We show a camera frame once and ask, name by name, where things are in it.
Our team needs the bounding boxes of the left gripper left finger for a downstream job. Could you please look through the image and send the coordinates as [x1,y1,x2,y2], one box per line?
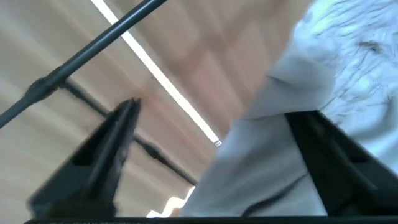
[27,97,142,218]

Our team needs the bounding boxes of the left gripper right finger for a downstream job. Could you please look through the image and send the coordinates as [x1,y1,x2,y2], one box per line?
[284,110,398,218]

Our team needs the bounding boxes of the pale grey shorts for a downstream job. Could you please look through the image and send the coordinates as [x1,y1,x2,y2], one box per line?
[182,0,398,218]

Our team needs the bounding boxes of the black clothes rack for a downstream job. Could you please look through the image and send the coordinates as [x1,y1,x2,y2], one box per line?
[0,0,200,187]

